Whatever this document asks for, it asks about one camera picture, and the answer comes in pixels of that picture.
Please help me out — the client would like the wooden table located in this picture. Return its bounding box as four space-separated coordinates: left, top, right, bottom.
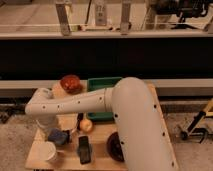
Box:
25 80 179 171

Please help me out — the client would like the dark brown plate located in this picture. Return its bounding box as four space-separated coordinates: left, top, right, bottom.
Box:
107 132 124 162

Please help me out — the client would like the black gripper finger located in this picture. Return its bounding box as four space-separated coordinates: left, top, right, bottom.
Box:
67 130 77 143

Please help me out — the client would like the green plastic bin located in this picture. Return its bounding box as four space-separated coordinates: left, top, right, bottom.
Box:
87 77 121 122

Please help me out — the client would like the white cup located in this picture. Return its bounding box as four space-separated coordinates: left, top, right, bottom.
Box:
39 141 57 162

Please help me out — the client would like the yellow black cart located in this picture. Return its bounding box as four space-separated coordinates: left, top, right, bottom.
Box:
180 98 213 143

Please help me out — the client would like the red brown bowl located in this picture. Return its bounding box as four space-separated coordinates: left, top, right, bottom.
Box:
60 75 82 94

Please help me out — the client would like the black handled utensil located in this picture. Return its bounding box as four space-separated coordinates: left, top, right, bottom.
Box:
77 113 84 130

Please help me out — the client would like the black remote control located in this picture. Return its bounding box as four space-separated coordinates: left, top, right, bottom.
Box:
78 136 91 164

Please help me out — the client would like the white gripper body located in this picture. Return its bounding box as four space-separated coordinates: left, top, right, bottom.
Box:
36 116 59 134

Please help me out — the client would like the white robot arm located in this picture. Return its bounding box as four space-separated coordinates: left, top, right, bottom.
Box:
25 77 179 171

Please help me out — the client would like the yellow apple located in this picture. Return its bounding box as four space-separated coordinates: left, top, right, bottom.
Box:
80 119 93 133

